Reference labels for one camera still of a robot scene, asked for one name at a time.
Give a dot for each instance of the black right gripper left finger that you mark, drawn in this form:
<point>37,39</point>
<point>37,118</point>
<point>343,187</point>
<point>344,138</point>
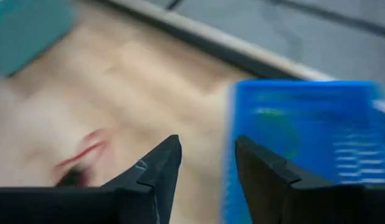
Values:
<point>133,205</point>

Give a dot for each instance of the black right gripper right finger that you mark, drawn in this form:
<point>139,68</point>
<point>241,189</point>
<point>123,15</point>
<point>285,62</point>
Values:
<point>304,205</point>

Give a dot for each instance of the green rubber band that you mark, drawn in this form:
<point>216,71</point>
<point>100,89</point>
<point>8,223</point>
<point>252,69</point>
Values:
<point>283,124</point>

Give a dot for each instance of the blue plastic basket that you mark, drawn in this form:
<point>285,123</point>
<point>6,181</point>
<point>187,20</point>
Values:
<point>304,109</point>

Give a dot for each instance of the teal plastic basket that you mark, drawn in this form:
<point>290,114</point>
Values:
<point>24,31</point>

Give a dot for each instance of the black table frame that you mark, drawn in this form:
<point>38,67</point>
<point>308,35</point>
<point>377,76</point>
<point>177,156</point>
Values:
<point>230,58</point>

